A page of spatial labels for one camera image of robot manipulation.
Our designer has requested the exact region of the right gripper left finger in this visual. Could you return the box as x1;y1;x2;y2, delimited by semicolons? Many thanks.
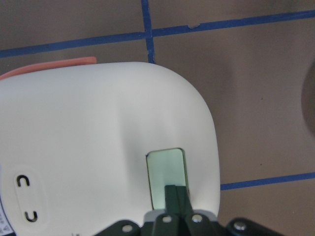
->
164;185;178;214

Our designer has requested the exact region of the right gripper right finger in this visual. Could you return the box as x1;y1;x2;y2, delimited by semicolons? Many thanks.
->
175;186;193;216

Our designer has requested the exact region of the white rice cooker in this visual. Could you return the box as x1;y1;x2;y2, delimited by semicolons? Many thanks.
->
0;57;220;236

